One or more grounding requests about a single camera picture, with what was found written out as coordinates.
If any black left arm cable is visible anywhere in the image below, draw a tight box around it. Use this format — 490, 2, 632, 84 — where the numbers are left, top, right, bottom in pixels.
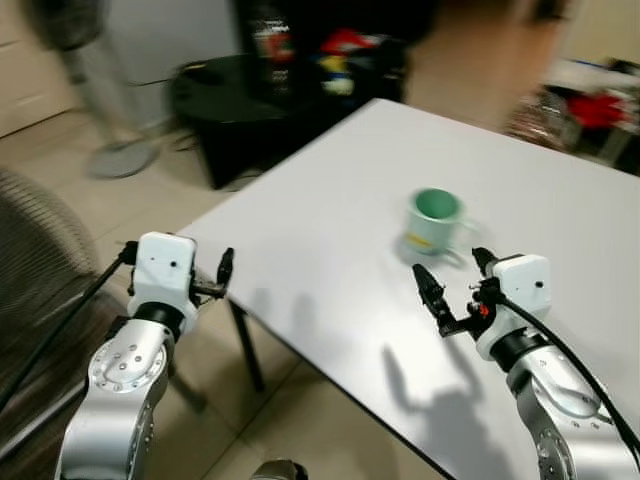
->
0, 252, 135, 413

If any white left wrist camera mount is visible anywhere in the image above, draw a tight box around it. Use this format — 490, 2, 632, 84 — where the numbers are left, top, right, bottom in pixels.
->
130, 232, 199, 312

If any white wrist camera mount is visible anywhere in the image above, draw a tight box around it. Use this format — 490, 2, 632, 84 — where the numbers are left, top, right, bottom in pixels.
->
130, 232, 199, 312
476, 254, 554, 361

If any grey standing fan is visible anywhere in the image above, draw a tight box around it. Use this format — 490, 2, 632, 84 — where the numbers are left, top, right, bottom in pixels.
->
22, 0, 163, 181

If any red bag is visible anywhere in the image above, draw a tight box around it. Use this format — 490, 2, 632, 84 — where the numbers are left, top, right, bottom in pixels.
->
565, 88, 629, 133

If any brown wicker basket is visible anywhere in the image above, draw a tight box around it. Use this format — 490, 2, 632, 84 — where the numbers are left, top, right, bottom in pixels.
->
503, 84, 573, 149

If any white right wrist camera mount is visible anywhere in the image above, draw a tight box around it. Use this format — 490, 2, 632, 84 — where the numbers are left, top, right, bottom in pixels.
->
476, 254, 554, 361

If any green and white mug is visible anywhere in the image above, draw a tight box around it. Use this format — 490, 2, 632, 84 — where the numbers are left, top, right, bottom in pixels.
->
404, 187, 481, 257

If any grey wicker chair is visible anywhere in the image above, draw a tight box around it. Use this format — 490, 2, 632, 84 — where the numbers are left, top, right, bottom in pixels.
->
0, 167, 126, 451

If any black round side table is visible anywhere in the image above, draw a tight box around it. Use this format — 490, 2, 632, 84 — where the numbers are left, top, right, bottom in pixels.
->
168, 52, 413, 191

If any grey robot foot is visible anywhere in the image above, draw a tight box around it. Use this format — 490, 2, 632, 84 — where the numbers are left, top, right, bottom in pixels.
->
249, 459, 310, 480

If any red white blue toy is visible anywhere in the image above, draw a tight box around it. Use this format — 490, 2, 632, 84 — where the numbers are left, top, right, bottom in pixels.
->
318, 28, 389, 98

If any black table leg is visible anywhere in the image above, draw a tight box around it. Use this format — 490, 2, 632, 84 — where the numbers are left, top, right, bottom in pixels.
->
227, 300, 268, 393

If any dark bottle with red label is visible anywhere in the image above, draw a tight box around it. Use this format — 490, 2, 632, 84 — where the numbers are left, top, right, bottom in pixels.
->
250, 8, 298, 96

